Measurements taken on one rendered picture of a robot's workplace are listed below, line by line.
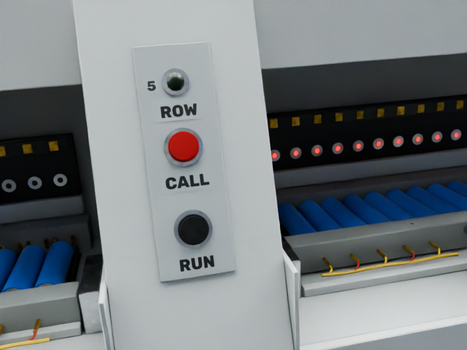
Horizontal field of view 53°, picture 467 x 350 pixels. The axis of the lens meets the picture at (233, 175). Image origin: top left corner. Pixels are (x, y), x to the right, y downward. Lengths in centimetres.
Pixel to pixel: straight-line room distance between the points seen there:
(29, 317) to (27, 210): 14
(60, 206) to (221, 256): 21
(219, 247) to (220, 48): 11
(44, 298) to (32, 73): 13
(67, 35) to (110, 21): 2
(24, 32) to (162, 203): 11
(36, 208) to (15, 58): 18
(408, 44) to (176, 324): 21
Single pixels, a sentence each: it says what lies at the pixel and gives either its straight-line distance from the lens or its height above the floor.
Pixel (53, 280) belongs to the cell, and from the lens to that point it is 34.
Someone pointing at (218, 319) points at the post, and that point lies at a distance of 26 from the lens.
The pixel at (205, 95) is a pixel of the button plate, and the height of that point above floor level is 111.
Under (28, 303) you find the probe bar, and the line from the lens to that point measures 31.
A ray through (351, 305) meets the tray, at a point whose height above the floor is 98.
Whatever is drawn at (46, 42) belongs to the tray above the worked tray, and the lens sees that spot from 27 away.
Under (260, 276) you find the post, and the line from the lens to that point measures 26.
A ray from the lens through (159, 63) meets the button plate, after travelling 25.
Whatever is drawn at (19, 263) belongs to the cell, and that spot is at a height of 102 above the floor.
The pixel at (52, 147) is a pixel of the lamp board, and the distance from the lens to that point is 42.
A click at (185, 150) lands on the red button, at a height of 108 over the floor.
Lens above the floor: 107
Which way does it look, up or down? level
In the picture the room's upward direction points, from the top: 7 degrees counter-clockwise
